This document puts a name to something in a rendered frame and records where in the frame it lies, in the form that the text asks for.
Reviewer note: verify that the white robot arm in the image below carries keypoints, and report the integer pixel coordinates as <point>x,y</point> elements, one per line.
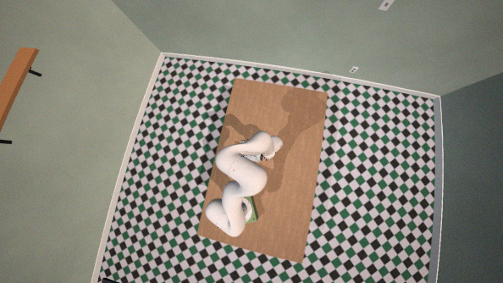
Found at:
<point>251,177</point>

